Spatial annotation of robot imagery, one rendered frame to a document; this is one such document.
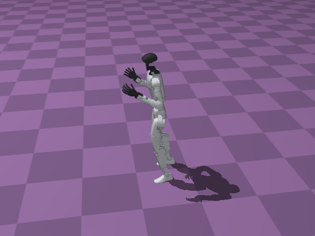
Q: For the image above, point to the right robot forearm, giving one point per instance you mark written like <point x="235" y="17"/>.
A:
<point x="141" y="82"/>

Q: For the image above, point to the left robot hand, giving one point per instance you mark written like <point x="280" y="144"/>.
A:
<point x="131" y="91"/>

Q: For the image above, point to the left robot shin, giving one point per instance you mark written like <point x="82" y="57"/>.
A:
<point x="162" y="161"/>

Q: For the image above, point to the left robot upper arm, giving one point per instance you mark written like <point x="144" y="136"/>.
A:
<point x="156" y="85"/>

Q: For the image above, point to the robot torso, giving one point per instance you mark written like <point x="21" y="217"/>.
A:
<point x="162" y="110"/>

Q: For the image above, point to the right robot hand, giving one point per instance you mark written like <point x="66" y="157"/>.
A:
<point x="131" y="74"/>

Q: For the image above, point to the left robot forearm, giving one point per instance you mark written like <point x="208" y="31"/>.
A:
<point x="150" y="102"/>

